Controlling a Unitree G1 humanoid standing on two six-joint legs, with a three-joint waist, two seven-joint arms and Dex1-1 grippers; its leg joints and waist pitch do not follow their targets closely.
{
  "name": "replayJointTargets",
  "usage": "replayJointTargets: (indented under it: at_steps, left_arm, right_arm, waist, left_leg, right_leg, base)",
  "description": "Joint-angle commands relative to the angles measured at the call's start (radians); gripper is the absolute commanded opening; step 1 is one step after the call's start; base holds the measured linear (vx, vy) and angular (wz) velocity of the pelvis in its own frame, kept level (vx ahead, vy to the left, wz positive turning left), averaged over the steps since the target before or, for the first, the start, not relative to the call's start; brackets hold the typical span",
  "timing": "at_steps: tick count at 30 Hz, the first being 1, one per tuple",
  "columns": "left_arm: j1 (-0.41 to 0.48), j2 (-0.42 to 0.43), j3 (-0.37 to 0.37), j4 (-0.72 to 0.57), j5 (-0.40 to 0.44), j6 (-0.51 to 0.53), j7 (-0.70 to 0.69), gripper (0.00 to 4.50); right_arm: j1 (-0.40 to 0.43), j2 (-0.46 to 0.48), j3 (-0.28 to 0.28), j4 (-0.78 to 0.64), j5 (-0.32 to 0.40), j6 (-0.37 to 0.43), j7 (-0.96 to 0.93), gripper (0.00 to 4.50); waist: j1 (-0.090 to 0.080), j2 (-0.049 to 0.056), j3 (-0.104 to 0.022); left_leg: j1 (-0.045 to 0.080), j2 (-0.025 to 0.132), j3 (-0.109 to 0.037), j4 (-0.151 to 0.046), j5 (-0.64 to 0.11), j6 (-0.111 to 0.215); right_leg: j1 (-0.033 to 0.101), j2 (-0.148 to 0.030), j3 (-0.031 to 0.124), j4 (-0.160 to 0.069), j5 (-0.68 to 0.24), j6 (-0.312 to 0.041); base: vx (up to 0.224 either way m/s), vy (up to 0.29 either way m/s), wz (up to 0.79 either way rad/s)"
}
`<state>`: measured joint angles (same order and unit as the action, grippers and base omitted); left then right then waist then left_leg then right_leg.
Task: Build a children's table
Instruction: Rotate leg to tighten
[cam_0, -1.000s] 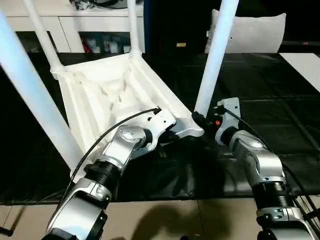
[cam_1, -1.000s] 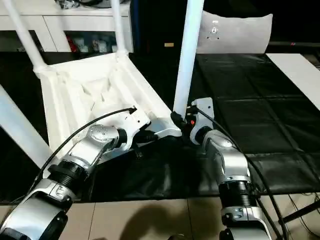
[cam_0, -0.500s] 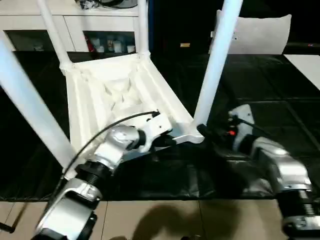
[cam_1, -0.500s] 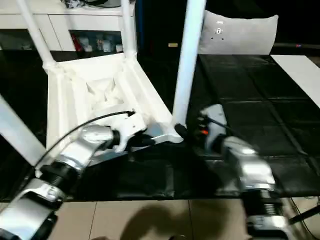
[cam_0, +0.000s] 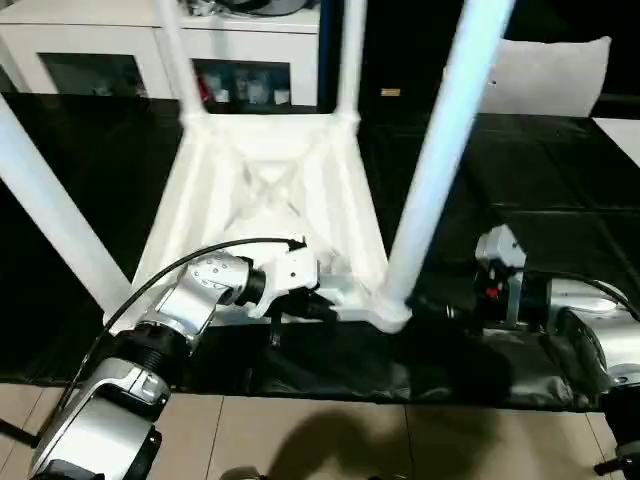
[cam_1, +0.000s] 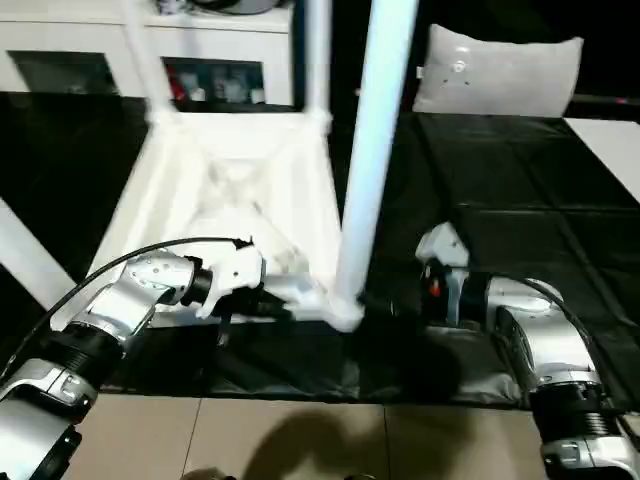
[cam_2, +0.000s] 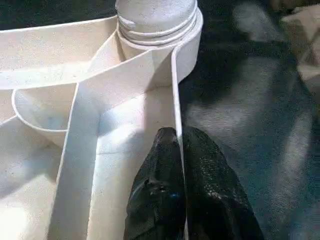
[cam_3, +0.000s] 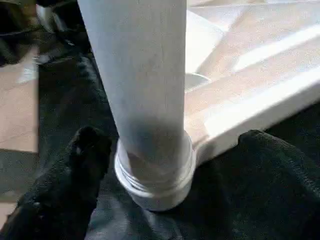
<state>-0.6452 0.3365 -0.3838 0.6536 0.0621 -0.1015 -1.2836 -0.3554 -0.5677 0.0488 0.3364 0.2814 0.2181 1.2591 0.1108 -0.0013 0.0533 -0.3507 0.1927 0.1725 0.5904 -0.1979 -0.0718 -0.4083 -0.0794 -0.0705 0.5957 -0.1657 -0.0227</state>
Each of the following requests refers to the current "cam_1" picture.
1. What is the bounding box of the white plastic table top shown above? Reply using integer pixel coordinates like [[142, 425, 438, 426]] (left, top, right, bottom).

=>
[[95, 108, 367, 333]]

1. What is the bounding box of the white glass-door cabinet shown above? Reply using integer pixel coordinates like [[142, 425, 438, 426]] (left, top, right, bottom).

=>
[[0, 0, 303, 107]]

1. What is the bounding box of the grey cushion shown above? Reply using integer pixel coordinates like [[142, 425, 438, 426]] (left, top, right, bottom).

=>
[[412, 24, 585, 117]]

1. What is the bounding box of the black gear on cabinet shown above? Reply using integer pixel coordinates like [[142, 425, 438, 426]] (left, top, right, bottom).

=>
[[155, 0, 293, 17]]

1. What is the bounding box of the black cabinet with yellow label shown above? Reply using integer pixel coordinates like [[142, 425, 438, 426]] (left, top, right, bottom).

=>
[[328, 0, 433, 113]]

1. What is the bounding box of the white flat board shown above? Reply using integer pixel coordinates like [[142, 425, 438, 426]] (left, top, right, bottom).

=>
[[565, 116, 640, 203]]

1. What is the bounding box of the black table mat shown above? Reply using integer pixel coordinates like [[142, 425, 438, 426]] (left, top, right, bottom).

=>
[[0, 90, 640, 409]]

